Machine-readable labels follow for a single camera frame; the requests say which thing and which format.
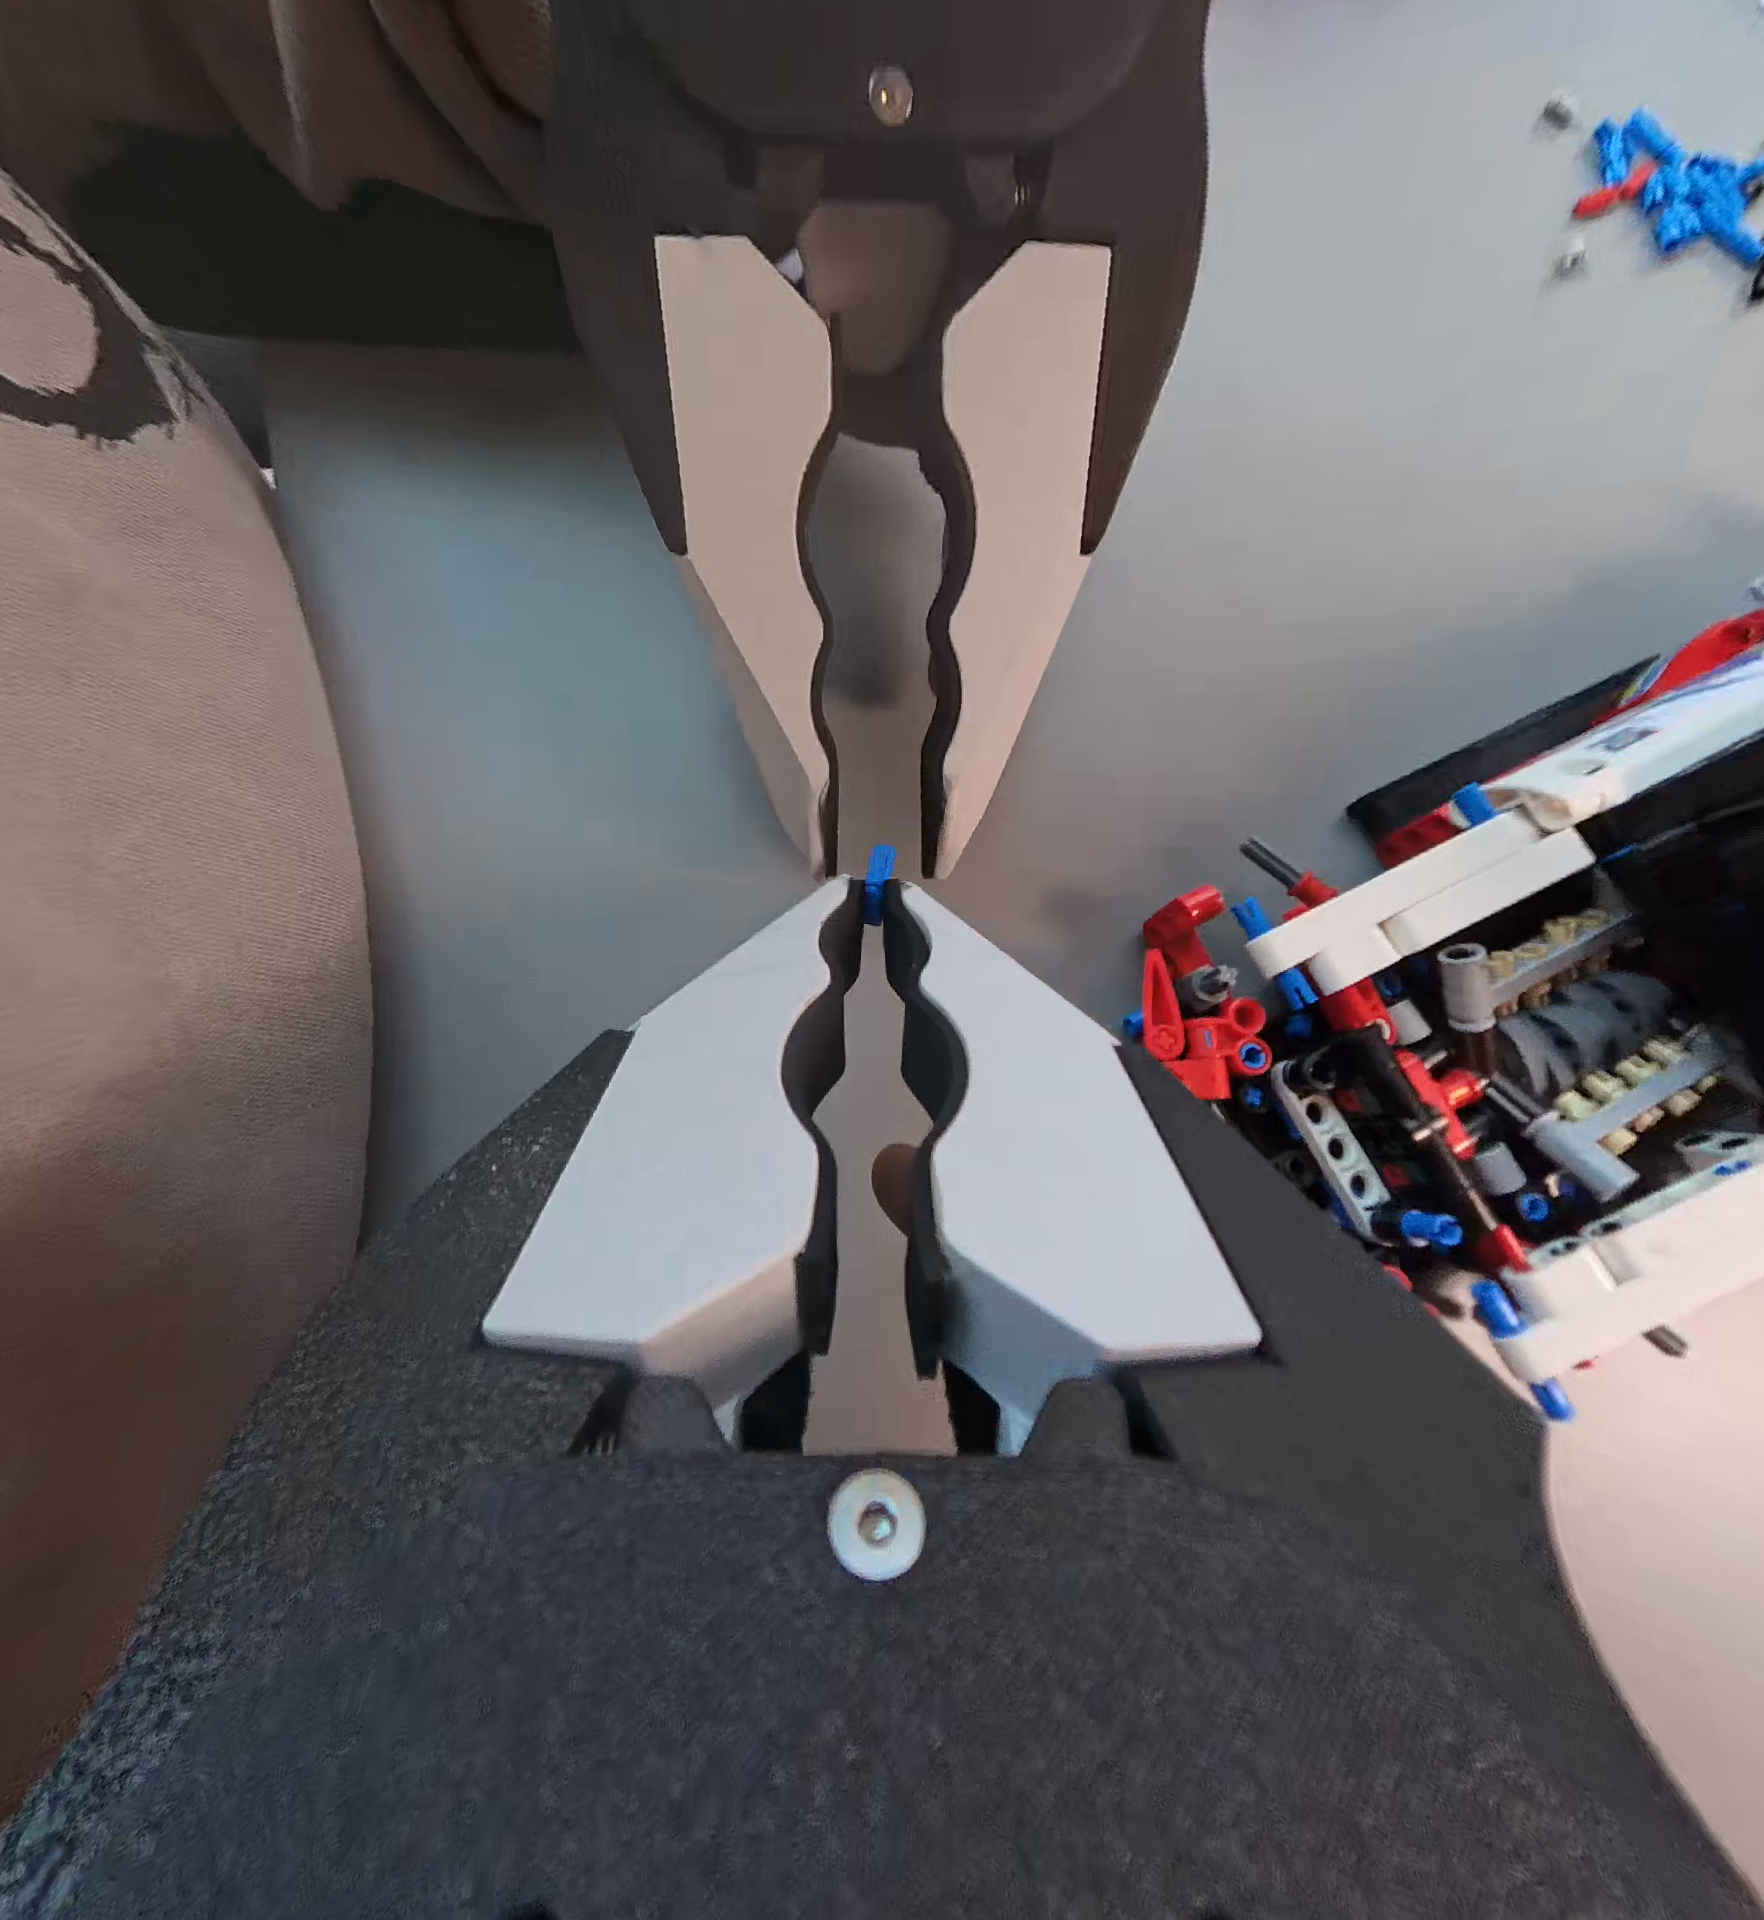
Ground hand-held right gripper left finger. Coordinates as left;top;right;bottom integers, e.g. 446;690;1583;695
480;878;867;1455

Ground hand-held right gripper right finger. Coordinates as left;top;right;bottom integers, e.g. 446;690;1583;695
879;878;1264;1456

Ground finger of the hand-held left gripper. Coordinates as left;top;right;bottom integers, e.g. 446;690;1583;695
653;195;882;882
879;203;1117;882

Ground toy brick race car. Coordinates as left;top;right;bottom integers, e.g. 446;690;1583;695
1122;567;1764;1424

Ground pile of blue brick pieces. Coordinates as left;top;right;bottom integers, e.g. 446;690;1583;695
1538;94;1764;308

